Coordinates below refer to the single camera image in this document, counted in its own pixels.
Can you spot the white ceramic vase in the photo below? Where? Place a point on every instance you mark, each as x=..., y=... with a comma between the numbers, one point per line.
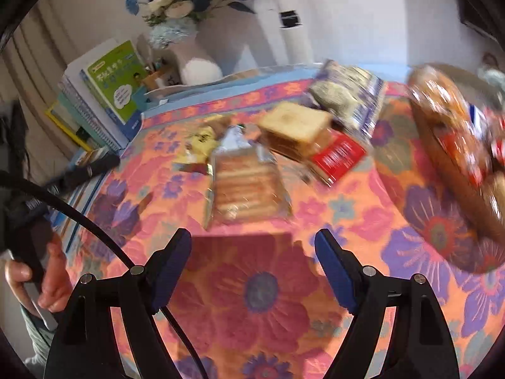
x=195, y=65

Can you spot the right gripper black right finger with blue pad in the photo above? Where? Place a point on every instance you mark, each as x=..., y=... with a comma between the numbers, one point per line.
x=420, y=345

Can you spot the white cylinder with black camera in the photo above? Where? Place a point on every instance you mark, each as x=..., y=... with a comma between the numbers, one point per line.
x=297, y=43

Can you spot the biscuit pack with label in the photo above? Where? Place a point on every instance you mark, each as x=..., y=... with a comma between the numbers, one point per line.
x=246, y=183

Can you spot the green cover book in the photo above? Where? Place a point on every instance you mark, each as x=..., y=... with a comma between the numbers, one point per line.
x=113, y=73

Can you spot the stack of books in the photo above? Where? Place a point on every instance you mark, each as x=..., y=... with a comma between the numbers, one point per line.
x=77, y=100

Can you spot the blue white artificial flowers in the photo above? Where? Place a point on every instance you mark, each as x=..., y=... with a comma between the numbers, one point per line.
x=172, y=21

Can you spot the floral orange tablecloth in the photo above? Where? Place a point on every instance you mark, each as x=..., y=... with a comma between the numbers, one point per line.
x=253, y=299

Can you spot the wooden pen holder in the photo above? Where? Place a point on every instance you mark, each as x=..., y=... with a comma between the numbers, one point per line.
x=167, y=76

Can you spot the yellow small snack packet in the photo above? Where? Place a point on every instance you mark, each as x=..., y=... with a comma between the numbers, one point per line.
x=200, y=144

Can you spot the toast bread pack red label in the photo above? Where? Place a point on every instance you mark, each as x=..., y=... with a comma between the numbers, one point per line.
x=305, y=135

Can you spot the amber ribbed glass bowl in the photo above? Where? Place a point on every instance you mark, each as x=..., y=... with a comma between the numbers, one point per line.
x=437, y=102

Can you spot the blue white printed snack bag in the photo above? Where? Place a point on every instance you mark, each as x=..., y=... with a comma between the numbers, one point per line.
x=354, y=96

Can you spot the person's left hand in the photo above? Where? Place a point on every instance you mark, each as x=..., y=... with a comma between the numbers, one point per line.
x=56, y=286

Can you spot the red white striped snack bag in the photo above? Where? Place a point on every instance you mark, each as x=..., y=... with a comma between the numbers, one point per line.
x=468, y=148

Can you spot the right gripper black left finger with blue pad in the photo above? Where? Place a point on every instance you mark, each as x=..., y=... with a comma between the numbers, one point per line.
x=84, y=345

